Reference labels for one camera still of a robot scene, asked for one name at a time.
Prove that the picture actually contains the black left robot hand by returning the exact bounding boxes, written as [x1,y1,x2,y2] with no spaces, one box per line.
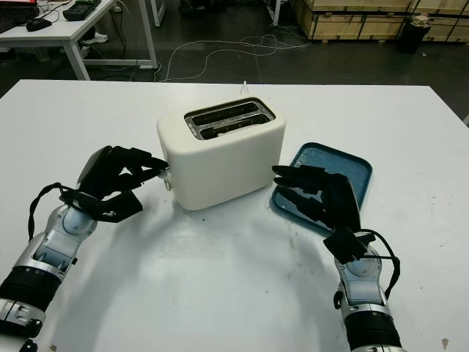
[75,145,170,201]

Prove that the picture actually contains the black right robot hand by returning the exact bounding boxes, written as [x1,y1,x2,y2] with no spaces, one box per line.
[270,164,362,236]

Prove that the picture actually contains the blue plastic tray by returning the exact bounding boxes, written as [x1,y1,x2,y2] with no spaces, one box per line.
[270,142,374,235]

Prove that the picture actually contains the cream white two-slot toaster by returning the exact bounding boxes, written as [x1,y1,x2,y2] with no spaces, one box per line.
[156,95,287,212]

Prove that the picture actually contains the white shoe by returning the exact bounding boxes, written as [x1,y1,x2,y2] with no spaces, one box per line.
[81,31,110,46]

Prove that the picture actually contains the white office desk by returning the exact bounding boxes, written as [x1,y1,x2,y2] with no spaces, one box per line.
[0,0,160,81]

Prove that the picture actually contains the black computer mouse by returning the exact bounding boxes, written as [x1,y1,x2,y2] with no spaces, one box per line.
[25,18,53,32]

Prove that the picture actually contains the black electronic meter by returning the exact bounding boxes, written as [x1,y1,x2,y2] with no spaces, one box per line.
[62,0,102,21]

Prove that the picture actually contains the black trash bin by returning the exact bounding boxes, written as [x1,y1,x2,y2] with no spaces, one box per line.
[396,13,431,56]

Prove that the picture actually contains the wooden crates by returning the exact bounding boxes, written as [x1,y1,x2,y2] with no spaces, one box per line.
[292,0,469,43]

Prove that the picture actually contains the black laptop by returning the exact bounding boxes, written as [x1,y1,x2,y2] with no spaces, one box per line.
[0,0,40,34]

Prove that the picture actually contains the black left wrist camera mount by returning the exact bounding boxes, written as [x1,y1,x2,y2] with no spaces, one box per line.
[60,186,144,224]

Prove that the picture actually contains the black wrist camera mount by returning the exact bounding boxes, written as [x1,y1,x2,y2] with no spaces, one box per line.
[60,186,144,224]
[322,227,377,265]

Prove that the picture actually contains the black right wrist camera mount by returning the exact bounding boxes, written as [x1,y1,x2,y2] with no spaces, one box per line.
[322,227,377,265]

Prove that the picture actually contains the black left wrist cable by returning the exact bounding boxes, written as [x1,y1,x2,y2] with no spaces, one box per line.
[28,182,97,243]

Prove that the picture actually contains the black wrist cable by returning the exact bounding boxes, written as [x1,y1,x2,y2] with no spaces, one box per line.
[361,228,402,306]
[28,182,97,243]

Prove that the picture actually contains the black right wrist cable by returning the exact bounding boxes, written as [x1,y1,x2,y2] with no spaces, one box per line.
[361,228,402,306]

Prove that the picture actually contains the white floor cable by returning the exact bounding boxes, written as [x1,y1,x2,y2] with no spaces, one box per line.
[160,33,314,84]

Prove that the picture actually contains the white table frame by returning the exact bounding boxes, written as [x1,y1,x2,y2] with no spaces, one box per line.
[149,0,284,29]

